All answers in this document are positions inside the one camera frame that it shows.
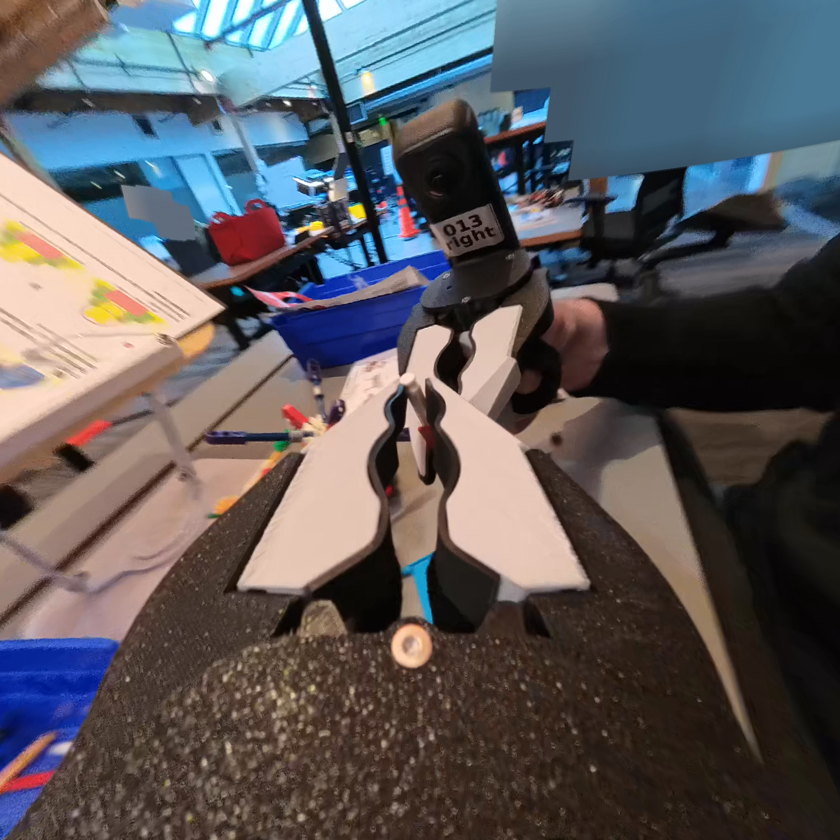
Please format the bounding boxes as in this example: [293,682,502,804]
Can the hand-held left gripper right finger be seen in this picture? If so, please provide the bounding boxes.
[427,378,590,602]

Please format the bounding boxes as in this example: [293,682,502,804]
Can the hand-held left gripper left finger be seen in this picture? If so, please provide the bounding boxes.
[236,386,406,597]

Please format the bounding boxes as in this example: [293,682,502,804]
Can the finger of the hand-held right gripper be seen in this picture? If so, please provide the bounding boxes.
[453,304,526,421]
[400,323,457,395]

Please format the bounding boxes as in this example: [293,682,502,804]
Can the short white toy rod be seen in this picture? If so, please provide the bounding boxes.
[399,373,433,479]

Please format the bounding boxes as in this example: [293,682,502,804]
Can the colourful construction toy model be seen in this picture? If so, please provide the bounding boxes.
[203,357,395,519]

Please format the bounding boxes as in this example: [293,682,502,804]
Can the blue parts bin with tag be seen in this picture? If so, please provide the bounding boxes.
[0,637,120,840]

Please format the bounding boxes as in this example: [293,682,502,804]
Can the person's right forearm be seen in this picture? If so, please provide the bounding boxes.
[577,236,840,411]

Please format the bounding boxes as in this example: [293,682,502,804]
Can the person's right hand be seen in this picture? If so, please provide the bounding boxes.
[541,298,609,396]

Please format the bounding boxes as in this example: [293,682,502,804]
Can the orange traffic cone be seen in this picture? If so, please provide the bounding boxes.
[395,185,421,241]

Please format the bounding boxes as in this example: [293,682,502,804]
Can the printed instruction leaflet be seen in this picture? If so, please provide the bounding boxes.
[340,357,403,421]

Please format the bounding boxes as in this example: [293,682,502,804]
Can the crumpled papers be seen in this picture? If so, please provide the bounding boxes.
[246,264,432,312]

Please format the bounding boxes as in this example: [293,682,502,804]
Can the blue bin with papers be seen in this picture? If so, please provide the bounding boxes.
[270,249,455,370]

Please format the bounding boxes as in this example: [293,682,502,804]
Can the black pole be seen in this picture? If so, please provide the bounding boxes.
[301,0,391,265]

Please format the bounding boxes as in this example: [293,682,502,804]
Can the wooden background table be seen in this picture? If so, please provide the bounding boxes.
[189,230,332,309]

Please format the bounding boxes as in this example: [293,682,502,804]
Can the black office chair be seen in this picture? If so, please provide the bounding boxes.
[579,166,691,266]

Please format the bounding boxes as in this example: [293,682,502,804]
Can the red tote bag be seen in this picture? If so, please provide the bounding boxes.
[208,199,287,266]

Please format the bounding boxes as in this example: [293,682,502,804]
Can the instruction sheet board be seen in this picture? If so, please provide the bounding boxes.
[0,154,226,483]

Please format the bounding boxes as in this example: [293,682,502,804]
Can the yellow toy rod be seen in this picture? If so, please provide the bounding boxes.
[0,730,59,790]

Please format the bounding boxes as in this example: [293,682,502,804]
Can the thin red toy rod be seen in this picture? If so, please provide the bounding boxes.
[0,770,59,796]

